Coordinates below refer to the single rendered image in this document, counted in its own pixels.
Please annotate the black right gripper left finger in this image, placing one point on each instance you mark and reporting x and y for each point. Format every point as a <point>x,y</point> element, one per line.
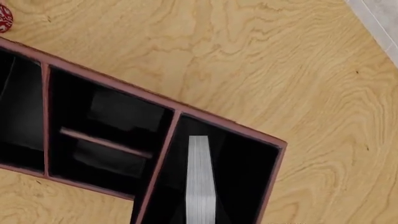
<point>174,210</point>

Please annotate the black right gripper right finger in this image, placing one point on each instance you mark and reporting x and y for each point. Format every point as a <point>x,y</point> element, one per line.
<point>221,214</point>

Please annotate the book with white page edges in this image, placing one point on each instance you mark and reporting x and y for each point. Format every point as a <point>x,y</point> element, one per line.
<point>200,182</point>

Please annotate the red-brown desk caddy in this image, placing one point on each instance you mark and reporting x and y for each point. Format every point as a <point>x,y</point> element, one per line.
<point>112,91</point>

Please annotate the red white patterned bowl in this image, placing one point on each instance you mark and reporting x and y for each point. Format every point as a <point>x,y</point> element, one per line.
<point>5,19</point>

